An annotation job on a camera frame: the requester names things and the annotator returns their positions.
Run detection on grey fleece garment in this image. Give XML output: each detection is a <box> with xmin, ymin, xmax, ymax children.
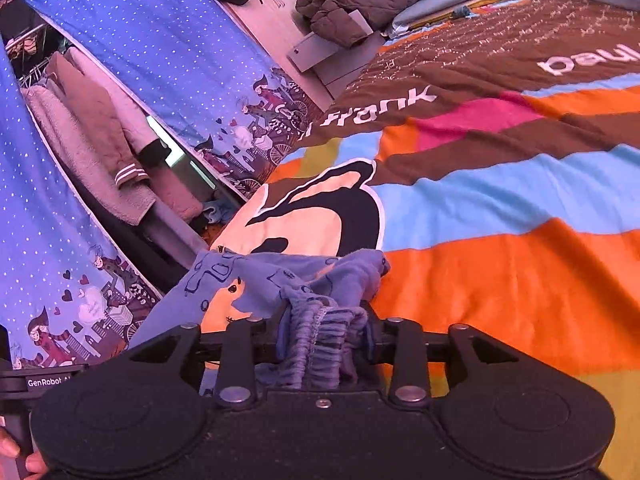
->
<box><xmin>21</xmin><ymin>82</ymin><xmax>160</xmax><ymax>227</ymax></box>

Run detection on pale garment with black cuff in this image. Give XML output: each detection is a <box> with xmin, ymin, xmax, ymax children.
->
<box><xmin>65</xmin><ymin>46</ymin><xmax>172</xmax><ymax>168</ymax></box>

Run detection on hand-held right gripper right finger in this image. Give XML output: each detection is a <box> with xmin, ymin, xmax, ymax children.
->
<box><xmin>360</xmin><ymin>302</ymin><xmax>521</xmax><ymax>408</ymax></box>

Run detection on grey flat box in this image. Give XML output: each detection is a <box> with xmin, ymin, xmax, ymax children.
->
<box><xmin>289</xmin><ymin>10</ymin><xmax>387</xmax><ymax>88</ymax></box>

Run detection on person's left hand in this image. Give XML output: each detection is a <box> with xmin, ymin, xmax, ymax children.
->
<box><xmin>0</xmin><ymin>426</ymin><xmax>49</xmax><ymax>479</ymax></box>

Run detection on small blue cloth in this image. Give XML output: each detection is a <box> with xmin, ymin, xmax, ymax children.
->
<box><xmin>201</xmin><ymin>199</ymin><xmax>242</xmax><ymax>225</ymax></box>

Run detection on colourful striped printed blanket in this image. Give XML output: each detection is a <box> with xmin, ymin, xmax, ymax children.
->
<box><xmin>200</xmin><ymin>0</ymin><xmax>640</xmax><ymax>466</ymax></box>

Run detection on brown jacket with striped cuff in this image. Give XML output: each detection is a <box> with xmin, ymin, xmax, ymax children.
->
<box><xmin>46</xmin><ymin>51</ymin><xmax>152</xmax><ymax>188</ymax></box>

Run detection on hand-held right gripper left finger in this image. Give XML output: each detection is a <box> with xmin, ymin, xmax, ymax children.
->
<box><xmin>117</xmin><ymin>316</ymin><xmax>283</xmax><ymax>408</ymax></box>

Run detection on blue printed pants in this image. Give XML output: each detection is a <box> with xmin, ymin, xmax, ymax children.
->
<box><xmin>127</xmin><ymin>249</ymin><xmax>392</xmax><ymax>393</ymax></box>

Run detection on light blue pillow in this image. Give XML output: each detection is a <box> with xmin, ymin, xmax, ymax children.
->
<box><xmin>389</xmin><ymin>0</ymin><xmax>518</xmax><ymax>38</ymax></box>

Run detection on blue star-dotted curtain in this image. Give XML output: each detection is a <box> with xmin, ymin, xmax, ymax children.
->
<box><xmin>22</xmin><ymin>0</ymin><xmax>327</xmax><ymax>202</ymax></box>
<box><xmin>0</xmin><ymin>35</ymin><xmax>167</xmax><ymax>372</ymax></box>

